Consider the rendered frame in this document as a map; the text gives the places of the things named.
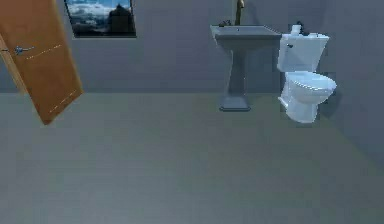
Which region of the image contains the framed landscape picture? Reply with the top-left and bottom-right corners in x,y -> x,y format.
63,0 -> 138,39

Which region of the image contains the grey metal door handle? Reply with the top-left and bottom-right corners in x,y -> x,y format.
1,45 -> 36,56

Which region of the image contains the brown wooden room door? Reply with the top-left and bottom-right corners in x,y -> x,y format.
0,0 -> 84,126

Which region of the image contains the white toilet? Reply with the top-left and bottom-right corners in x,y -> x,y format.
276,31 -> 338,124

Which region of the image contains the grey pedestal sink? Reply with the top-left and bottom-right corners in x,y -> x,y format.
209,24 -> 283,112

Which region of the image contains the brass tap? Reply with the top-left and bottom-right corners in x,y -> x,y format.
234,0 -> 246,27

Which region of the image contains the small dark object on toilet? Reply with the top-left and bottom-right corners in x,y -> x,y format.
296,21 -> 312,37

